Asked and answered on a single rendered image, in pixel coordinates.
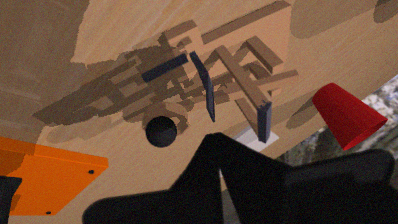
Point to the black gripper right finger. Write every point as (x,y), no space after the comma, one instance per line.
(267,191)

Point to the black ball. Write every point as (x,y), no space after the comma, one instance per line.
(161,131)

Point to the white flat rectangular sheet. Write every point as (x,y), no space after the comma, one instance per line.
(250,140)

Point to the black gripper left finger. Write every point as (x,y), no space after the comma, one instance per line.
(194,198)

